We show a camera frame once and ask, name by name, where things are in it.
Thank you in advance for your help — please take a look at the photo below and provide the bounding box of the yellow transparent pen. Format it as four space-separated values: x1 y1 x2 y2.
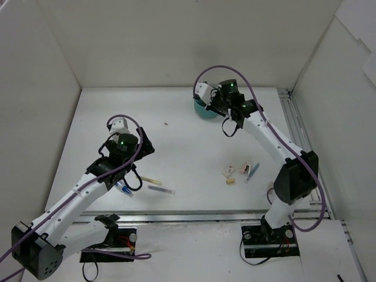
136 176 162 186

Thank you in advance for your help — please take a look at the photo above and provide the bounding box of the grey transparent pen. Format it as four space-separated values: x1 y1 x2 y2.
147 185 175 195

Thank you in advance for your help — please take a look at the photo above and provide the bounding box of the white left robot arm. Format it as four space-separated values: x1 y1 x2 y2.
11 127 155 281

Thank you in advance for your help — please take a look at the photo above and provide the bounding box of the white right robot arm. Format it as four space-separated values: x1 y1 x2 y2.
194 79 318 242

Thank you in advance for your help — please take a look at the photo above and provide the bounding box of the teal round compartment organizer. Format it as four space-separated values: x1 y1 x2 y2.
193 100 218 119

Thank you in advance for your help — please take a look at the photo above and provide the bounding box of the white blue correction tape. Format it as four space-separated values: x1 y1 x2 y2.
116 180 133 197

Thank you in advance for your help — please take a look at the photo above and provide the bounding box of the white boxed eraser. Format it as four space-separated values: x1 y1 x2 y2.
222 165 235 179

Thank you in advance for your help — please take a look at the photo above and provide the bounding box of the light blue pen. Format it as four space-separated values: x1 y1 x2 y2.
246 163 260 183

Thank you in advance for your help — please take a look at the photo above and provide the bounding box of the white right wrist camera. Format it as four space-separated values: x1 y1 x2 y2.
193 82 215 107

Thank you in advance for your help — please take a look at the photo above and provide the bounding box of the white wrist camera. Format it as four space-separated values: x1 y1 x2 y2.
193 82 215 107
108 117 130 135

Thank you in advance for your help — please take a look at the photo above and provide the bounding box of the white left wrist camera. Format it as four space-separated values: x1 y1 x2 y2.
108 117 130 135

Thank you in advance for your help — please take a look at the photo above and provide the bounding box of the aluminium front rail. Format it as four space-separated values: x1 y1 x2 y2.
73 209 265 224

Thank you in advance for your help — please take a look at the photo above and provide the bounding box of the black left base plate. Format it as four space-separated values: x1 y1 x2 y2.
79 227 137 263

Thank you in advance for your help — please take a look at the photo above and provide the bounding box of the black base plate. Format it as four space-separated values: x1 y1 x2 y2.
79 227 137 263
241 225 300 259

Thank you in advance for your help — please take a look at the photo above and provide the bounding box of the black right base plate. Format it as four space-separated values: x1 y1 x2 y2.
241 225 300 259

